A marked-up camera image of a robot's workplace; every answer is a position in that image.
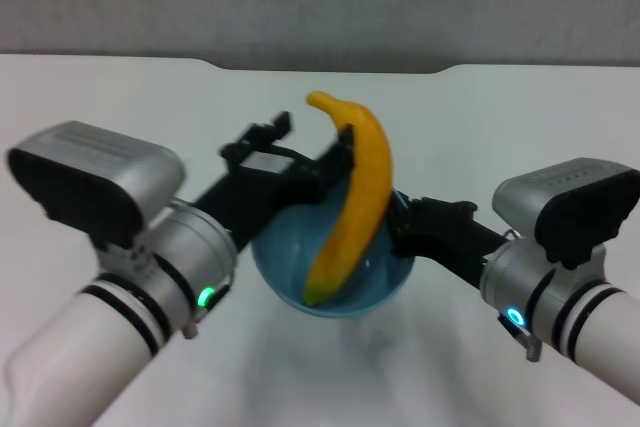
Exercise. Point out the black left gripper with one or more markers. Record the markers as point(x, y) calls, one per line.
point(270, 192)

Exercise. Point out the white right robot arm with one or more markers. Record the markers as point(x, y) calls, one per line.
point(575, 317)

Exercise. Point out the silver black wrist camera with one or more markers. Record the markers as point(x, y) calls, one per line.
point(565, 202)
point(95, 172)

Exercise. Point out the yellow banana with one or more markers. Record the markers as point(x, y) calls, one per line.
point(360, 207)

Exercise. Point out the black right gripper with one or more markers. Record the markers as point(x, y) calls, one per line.
point(445, 232)

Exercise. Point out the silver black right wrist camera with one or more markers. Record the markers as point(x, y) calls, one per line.
point(565, 202)

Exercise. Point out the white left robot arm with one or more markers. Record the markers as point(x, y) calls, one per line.
point(115, 327)

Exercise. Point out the blue bowl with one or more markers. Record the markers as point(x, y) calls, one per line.
point(285, 272)

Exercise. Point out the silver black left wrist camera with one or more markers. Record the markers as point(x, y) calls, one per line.
point(95, 172)

